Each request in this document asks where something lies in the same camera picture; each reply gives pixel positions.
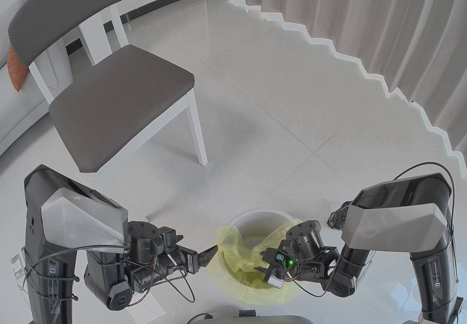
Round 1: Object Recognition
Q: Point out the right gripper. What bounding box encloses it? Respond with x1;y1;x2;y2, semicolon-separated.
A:
255;261;303;289

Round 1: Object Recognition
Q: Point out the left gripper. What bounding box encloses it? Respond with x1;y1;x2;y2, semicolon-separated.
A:
129;245;219;292

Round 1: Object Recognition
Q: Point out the yellow plastic bag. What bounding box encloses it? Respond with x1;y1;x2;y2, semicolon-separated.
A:
210;219;305;306

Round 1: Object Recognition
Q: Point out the black plastic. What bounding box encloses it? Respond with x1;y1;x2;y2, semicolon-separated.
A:
328;201;352;231

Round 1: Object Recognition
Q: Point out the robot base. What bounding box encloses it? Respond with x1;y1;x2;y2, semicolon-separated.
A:
197;310;318;324

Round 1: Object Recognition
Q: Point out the white trash bin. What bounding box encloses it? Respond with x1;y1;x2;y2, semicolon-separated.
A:
219;208;298;301

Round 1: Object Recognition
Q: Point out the grey and white chair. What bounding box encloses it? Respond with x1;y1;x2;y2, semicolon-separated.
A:
8;0;208;174

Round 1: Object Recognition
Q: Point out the white sofa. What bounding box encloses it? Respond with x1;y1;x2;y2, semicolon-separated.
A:
0;0;75;157

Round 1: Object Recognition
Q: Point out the orange pillow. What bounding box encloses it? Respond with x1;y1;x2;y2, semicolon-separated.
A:
8;45;29;91

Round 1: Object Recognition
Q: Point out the white curtain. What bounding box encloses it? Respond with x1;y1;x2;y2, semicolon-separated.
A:
202;0;467;179

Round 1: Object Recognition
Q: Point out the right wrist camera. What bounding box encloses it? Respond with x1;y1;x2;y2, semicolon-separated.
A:
264;248;292;265

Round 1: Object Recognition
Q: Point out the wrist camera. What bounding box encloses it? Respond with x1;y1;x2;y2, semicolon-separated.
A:
264;248;292;265
158;227;184;254

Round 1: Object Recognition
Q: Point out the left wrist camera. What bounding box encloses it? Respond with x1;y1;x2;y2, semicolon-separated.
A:
158;227;184;254

